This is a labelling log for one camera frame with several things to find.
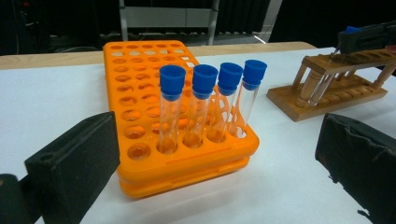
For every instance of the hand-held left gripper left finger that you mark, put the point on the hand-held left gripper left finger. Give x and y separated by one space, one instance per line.
77 161

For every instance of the white table cover sheet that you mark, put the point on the white table cover sheet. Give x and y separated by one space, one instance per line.
280 186

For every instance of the grey metal stand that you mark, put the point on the grey metal stand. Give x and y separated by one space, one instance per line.
168 17

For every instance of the wooden test tube rack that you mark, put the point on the wooden test tube rack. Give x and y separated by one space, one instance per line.
289 104

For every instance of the blue-capped glass test tube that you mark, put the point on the blue-capped glass test tube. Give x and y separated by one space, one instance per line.
205 79
229 76
172 81
254 73
320 88

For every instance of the orange plastic test tube rack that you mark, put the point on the orange plastic test tube rack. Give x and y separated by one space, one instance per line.
186 168

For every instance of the black curtain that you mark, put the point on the black curtain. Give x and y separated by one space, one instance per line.
243 15

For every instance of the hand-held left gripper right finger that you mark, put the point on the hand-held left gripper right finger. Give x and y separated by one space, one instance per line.
358 155

